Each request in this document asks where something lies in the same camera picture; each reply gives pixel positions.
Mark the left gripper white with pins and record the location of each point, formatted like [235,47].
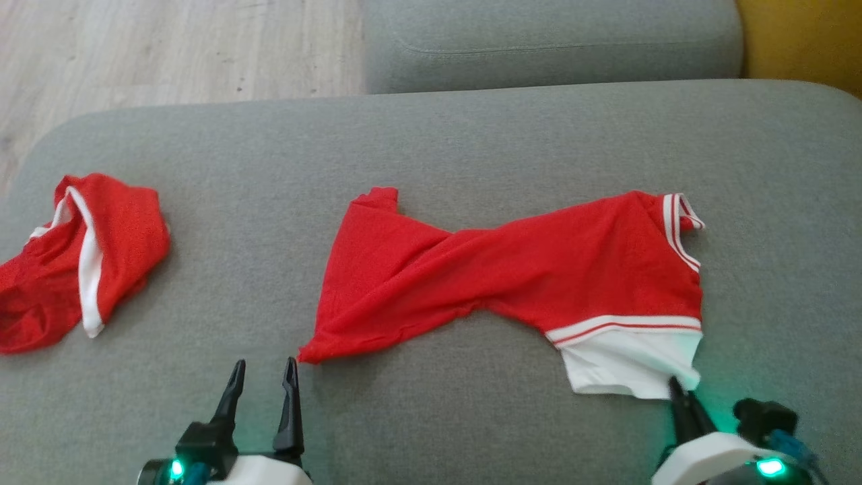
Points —
[269,475]

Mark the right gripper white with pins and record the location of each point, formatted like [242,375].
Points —
[714,461]

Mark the red shirt with white hem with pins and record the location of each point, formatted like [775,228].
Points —
[539,269]

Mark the red shorts with white stripe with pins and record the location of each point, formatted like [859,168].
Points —
[128,236]

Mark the large grey sofa seat cushion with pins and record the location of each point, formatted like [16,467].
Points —
[431,135]

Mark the small grey sofa cushion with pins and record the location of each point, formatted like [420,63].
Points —
[539,40]

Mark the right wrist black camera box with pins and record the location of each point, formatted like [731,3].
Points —
[761,417]

